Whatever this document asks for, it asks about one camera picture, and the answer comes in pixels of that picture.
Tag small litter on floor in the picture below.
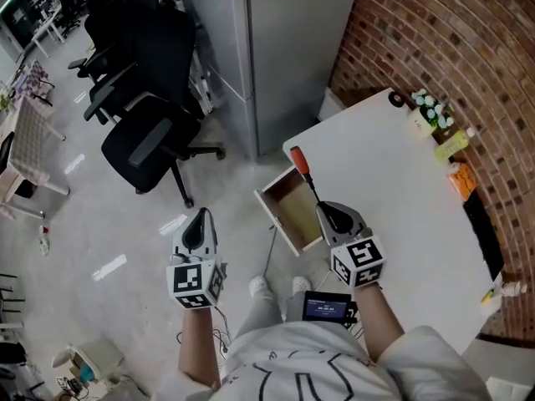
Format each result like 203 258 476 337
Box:
38 223 53 258

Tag white step stool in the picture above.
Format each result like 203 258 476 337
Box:
51 338 125 387

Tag orange box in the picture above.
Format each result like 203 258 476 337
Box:
446 162 478 202

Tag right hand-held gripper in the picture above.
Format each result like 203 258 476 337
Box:
315 200 387 290

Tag white pot of flowers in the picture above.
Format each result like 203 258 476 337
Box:
406 89 456 140

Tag person's white shoe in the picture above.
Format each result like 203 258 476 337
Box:
291 275 313 297
248 275 269 298

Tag person's white printed shirt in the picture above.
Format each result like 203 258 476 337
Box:
153 321 491 401

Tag white cable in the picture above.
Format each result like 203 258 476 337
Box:
312 264 336 292

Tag checked basket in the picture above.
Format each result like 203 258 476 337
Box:
15 58 56 100

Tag white table with cloth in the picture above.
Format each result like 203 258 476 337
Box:
0 93 71 221

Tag person's left forearm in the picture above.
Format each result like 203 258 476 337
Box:
176 305 223 388

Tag black cable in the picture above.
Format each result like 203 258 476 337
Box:
175 306 233 357

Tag person's grey trousers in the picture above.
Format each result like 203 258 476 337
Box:
235 285 311 343

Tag wooden drawer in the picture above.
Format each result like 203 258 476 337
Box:
252 165 325 258

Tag grey floor cable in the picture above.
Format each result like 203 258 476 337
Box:
262 226 278 278

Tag person's white right shoe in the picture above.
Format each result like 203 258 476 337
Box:
291 275 313 297

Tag black screen device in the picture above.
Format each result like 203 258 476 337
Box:
301 290 353 324

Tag white box under desk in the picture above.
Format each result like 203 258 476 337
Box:
318 87 349 124

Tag yellow-green drink bottle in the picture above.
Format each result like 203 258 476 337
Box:
434 127 478 163

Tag person's right forearm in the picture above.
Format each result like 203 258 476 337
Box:
352 283 407 366

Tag black office chair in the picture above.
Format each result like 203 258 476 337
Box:
57 0 85 38
68 0 198 121
83 93 227 209

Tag person's white left shoe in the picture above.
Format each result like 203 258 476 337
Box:
248 275 269 298

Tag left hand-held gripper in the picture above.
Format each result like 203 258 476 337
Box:
166 207 227 310

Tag grey metal cabinet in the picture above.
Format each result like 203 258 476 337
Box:
182 0 363 159

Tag plain white table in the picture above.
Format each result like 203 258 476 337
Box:
30 5 69 58

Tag orange-handled screwdriver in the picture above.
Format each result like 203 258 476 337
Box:
289 145 324 205

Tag black keyboard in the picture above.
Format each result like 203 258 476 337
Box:
462 190 506 282

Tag black metal rack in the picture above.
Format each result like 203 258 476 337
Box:
0 271 27 330

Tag small white bottle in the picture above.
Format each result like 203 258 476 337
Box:
501 282 528 298

